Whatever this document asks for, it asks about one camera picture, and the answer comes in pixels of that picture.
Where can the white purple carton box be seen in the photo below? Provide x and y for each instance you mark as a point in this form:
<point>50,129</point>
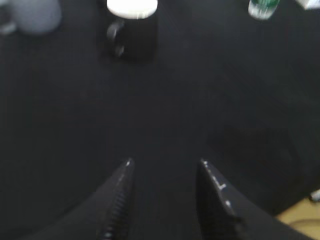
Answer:
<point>309,4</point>

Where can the clear water bottle green label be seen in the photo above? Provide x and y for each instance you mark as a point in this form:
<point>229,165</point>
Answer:
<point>262,9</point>

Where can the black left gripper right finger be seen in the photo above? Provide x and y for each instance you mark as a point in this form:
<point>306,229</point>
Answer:
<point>226,214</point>

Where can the black ceramic mug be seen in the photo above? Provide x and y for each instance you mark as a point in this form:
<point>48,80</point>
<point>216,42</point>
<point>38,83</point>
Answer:
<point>132,29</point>

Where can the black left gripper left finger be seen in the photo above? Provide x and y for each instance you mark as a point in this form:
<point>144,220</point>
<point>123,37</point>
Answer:
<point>105,215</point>

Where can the grey ceramic mug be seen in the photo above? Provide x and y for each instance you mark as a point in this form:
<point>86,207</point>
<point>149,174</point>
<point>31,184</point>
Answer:
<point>32,17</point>

